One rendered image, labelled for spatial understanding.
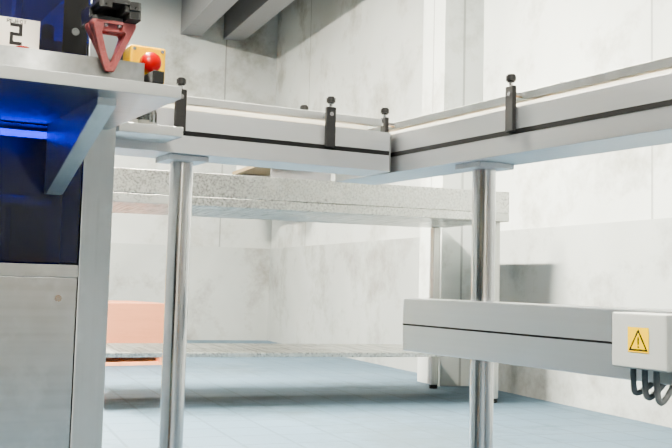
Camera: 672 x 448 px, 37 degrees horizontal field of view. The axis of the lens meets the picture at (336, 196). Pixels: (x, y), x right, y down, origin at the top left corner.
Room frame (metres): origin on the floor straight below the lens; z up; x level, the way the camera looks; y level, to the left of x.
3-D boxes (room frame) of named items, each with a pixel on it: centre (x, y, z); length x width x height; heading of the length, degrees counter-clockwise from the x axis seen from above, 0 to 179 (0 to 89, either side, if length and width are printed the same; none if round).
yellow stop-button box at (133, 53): (1.95, 0.39, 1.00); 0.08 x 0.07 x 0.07; 29
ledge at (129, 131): (1.99, 0.40, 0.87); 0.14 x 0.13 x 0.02; 29
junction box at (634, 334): (1.63, -0.51, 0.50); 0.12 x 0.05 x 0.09; 29
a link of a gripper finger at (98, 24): (1.51, 0.36, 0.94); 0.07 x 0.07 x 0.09; 29
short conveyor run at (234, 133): (2.21, 0.20, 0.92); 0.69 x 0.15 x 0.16; 119
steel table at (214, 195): (5.08, 0.23, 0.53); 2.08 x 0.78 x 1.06; 111
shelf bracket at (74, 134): (1.69, 0.44, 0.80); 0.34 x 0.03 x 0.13; 29
